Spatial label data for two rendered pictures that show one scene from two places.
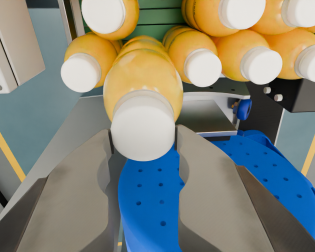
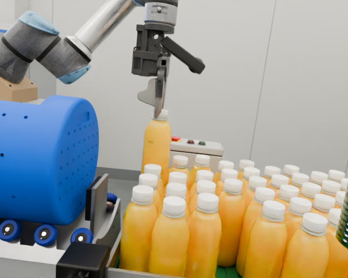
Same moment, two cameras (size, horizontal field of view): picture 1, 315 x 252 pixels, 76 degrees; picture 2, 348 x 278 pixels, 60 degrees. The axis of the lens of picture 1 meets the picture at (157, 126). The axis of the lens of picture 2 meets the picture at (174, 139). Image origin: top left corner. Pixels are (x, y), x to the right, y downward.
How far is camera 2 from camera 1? 74 cm
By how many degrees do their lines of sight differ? 81
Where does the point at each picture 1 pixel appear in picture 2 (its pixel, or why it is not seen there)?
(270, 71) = (146, 177)
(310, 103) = (77, 251)
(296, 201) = (63, 146)
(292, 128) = not seen: outside the picture
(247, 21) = (172, 174)
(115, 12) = (180, 158)
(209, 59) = (157, 167)
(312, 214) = (62, 137)
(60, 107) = not seen: outside the picture
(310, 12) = (174, 185)
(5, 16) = not seen: hidden behind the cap
